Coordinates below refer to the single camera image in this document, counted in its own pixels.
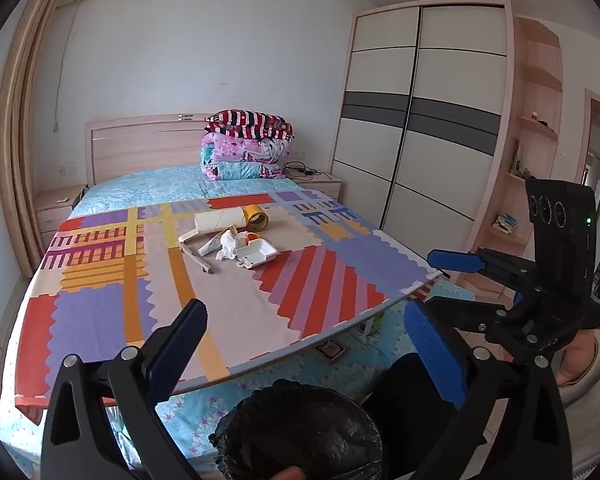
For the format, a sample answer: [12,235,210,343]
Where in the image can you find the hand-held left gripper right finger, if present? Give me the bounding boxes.
[402,300,573,480]

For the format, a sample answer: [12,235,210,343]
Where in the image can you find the white sliding door wardrobe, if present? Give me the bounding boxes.
[328,0,515,256]

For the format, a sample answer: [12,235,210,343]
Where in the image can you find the wooden corner shelf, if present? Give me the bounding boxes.
[480,16,565,261]

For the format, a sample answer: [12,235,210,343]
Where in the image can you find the wooden door frame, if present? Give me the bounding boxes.
[575,89,600,301]

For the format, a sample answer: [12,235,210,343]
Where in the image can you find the black bagged waste bin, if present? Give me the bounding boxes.
[209,379,385,480]

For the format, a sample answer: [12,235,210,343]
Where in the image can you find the light wooden headboard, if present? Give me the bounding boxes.
[84,114,221,186]

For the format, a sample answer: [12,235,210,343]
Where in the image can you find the wooden window trim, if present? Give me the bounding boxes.
[0,0,76,278]

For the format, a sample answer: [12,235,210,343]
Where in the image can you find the pink printed folded quilt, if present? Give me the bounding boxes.
[200,132,295,181]

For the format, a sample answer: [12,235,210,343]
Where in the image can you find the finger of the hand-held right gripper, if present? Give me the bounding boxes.
[426,248,536,288]
[426,297,518,333]

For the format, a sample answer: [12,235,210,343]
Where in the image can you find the person's right hand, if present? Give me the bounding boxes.
[555,330,598,387]

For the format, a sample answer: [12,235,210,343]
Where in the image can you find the yellow tape roll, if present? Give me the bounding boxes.
[244,203,271,232]

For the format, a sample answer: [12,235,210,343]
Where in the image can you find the white foam food box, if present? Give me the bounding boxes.
[235,239,279,270]

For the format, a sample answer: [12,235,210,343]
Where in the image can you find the light wooden nightstand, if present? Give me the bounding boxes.
[32,185,88,233]
[285,172,343,203]

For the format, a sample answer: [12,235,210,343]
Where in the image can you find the printed paper cone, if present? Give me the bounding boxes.
[196,232,226,257]

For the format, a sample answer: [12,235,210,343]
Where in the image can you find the bed with blue floral sheet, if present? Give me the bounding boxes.
[0,165,481,471]

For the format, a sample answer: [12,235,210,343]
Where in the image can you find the striped folded blanket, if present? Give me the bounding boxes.
[203,109,296,141]

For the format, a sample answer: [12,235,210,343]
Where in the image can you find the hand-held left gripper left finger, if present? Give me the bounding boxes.
[39,298,209,480]

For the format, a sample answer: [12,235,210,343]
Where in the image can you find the stack of books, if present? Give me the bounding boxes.
[492,214,520,235]

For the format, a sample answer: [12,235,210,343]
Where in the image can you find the white paper roll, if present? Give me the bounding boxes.
[193,206,246,235]

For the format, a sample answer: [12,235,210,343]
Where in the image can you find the white tissue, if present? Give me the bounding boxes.
[215,230,246,262]

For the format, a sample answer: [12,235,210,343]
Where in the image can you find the black charger cables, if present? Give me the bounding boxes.
[284,161,321,178]

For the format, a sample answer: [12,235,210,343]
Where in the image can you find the person's right leg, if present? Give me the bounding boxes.
[362,352,511,480]

